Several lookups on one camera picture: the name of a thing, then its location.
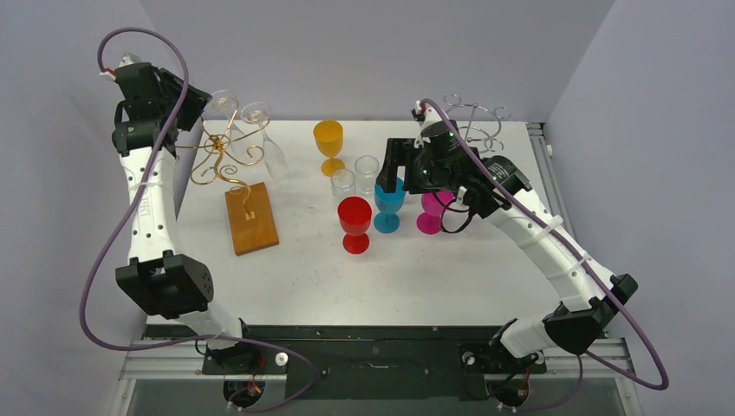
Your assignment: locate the clear wine glass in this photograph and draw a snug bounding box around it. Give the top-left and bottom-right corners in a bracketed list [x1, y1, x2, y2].
[205, 89, 248, 153]
[240, 101, 289, 179]

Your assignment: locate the pink wine glass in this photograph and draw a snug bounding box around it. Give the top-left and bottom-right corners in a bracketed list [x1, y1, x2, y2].
[416, 193, 444, 235]

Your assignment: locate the clear etched glass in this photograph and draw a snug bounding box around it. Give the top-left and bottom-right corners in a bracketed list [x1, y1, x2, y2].
[354, 155, 381, 195]
[330, 168, 356, 204]

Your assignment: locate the blue wine glass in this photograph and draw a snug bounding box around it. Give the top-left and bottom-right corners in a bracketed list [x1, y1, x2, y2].
[374, 178, 406, 234]

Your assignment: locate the clear wine glass back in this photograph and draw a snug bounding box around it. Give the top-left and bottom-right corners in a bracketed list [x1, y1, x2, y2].
[240, 101, 289, 179]

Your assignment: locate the red wine glass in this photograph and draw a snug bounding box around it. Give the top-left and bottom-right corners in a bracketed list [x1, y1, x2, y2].
[337, 196, 372, 255]

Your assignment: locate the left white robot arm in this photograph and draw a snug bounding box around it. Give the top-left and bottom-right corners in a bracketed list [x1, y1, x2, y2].
[112, 62, 259, 373]

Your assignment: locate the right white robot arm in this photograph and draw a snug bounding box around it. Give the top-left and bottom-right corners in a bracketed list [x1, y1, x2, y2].
[377, 121, 638, 370]

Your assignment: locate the wooden rack base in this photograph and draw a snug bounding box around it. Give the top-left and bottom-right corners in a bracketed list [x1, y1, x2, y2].
[224, 182, 279, 256]

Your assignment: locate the yellow plastic goblet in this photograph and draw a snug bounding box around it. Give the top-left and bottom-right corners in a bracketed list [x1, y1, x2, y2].
[313, 120, 345, 177]

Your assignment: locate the gold wire glass rack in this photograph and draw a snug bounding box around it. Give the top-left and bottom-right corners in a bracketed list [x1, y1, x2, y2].
[176, 105, 264, 198]

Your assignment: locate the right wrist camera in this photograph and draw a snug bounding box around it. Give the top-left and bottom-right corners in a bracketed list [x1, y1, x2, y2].
[411, 101, 445, 133]

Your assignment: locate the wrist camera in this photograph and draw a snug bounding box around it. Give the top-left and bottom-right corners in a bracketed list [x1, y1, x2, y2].
[99, 52, 141, 81]
[411, 101, 445, 133]

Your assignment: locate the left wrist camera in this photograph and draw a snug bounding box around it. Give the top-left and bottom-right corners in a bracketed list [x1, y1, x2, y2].
[99, 52, 141, 81]

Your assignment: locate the chrome wire glass rack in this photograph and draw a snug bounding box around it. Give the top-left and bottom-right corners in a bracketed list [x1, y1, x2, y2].
[443, 94, 510, 155]

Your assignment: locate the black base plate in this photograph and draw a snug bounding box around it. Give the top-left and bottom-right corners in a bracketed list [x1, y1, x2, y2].
[143, 324, 547, 401]

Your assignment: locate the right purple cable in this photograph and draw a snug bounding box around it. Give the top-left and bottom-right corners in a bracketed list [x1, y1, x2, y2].
[419, 97, 670, 414]

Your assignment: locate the aluminium rail frame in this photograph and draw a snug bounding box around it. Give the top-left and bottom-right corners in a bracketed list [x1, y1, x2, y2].
[113, 341, 644, 415]

